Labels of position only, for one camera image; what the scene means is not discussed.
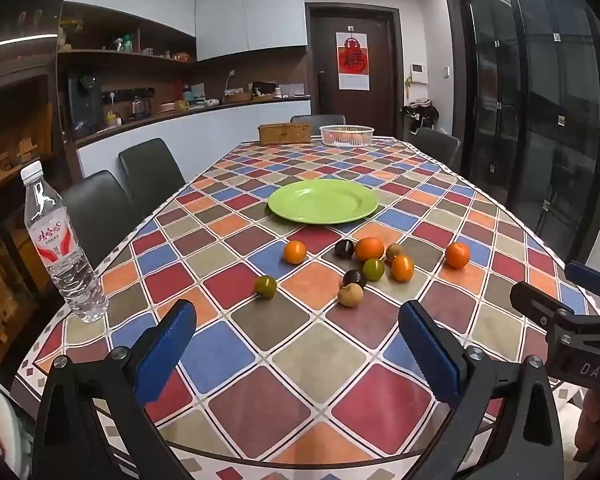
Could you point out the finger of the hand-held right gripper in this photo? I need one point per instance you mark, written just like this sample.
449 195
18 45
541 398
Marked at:
530 297
587 275

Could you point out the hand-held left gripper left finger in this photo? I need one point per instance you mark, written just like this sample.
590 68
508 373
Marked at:
167 345

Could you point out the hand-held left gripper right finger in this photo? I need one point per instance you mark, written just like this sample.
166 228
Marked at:
430 350

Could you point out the small orange tomato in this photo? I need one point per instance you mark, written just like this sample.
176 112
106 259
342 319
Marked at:
295 252
402 268

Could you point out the tan round fruit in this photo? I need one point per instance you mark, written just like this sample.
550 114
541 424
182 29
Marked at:
350 295

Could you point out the green tomato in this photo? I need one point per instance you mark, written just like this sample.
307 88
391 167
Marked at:
373 269
265 287

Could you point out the brown kiwi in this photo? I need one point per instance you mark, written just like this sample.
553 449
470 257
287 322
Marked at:
394 251

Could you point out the dark purple passion fruit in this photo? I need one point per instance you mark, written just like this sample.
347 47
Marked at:
344 248
353 277

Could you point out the large orange mandarin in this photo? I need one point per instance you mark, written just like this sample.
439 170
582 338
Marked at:
369 249

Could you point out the green plate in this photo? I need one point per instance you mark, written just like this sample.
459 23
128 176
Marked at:
322 202

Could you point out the person's right hand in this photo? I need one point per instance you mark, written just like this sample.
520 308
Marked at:
590 425

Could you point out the colourful checked tablecloth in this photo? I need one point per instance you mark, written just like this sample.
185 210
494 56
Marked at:
300 360

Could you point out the dark leather chair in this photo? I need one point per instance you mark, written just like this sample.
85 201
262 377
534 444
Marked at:
95 215
436 142
317 119
150 170

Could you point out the clear plastic water bottle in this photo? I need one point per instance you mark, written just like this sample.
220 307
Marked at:
55 240

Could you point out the black framed glass doors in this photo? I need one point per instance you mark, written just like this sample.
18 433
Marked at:
540 110

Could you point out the black and white bag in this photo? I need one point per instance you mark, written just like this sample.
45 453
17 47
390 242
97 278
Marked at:
422 115

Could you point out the white kitchen counter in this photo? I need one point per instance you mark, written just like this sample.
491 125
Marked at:
190 130

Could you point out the white plastic basket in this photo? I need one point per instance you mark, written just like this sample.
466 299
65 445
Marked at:
346 138

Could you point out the small yellow bottle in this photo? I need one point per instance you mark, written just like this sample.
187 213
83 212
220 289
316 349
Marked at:
113 119

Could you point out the glass kettle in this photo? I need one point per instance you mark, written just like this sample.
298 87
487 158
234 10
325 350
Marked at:
141 107

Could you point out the woven wicker box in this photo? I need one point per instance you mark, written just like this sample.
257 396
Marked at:
284 134

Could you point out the light blue box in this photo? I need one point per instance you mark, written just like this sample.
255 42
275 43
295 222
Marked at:
195 93

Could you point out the black water dispenser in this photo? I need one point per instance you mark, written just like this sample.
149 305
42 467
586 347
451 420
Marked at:
85 105

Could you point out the white desk lamp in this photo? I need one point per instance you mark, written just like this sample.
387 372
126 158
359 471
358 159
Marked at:
228 80

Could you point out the dark wooden display cabinet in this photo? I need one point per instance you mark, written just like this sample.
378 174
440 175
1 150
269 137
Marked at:
15 110

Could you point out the dark brown door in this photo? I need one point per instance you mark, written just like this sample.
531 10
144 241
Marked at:
380 60

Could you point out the white upper cabinets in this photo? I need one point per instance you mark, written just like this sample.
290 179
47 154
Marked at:
250 10

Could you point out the white wall intercom panel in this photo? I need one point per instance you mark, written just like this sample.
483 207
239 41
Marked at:
419 72

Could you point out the wooden wall shelf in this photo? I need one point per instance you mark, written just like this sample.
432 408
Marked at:
130 57

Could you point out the red and white wall calendar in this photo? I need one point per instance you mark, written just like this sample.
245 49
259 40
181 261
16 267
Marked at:
352 60

